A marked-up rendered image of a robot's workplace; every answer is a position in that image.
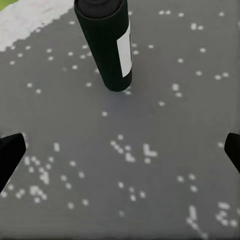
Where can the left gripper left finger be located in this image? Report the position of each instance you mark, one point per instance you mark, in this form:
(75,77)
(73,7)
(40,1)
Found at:
(12,149)

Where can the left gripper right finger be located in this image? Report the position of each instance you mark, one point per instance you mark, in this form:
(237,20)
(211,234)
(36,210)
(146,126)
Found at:
(232,149)

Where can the pesticide atomizer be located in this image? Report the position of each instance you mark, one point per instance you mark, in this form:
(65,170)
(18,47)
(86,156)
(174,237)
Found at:
(106,26)

